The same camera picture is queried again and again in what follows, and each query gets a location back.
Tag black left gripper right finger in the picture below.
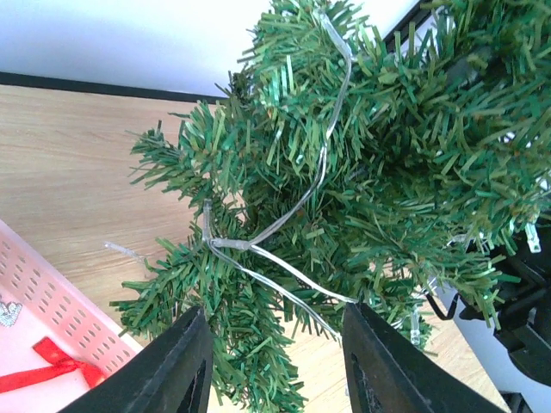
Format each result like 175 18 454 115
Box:
342 304 501 413

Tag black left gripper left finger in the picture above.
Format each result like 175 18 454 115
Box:
63 306 214 413

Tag pink perforated plastic basket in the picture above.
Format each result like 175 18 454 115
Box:
0 219 145 413

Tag clear led string lights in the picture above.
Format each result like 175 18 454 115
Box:
102 6 543 345

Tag small green christmas tree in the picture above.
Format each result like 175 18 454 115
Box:
109 0 551 413

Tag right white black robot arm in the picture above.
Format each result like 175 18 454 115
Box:
429 216 550 412

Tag red ribbon bow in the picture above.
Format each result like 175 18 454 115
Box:
1 337 107 393

